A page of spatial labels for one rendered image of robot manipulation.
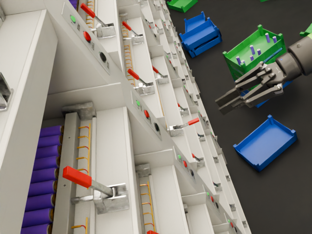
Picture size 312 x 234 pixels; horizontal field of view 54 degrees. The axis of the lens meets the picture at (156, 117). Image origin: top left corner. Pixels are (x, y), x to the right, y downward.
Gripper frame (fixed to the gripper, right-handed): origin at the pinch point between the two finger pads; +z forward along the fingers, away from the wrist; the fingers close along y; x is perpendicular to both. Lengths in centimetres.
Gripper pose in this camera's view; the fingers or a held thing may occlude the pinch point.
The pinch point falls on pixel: (229, 101)
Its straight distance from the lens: 91.6
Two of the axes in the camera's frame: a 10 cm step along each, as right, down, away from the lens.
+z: -8.0, 5.1, 3.2
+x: -5.8, -5.3, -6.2
